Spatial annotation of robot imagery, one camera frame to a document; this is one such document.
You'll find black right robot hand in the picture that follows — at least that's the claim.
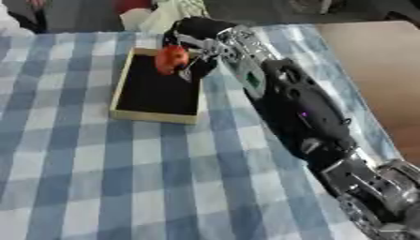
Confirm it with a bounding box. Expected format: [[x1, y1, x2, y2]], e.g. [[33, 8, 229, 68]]
[[160, 16, 240, 83]]

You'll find person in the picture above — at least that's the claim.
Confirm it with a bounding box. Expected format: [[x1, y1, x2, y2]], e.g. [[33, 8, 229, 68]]
[[0, 0, 50, 34]]

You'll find red toy fruit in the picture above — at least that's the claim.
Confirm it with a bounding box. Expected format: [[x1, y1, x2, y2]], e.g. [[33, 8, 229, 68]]
[[152, 44, 190, 76]]

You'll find tan cardboard box black inside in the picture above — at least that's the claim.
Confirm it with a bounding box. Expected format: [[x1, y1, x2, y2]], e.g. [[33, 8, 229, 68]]
[[108, 47, 205, 125]]

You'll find white bag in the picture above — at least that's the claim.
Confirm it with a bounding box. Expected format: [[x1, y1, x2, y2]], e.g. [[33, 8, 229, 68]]
[[118, 0, 212, 34]]

